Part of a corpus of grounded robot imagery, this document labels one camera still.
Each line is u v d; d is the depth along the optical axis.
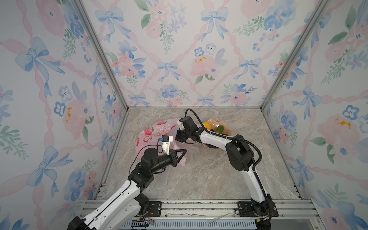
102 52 0.86
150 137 0.82
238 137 0.60
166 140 0.65
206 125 0.97
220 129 1.00
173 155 0.63
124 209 0.57
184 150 0.72
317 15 0.71
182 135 0.84
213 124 1.06
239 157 0.57
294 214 0.75
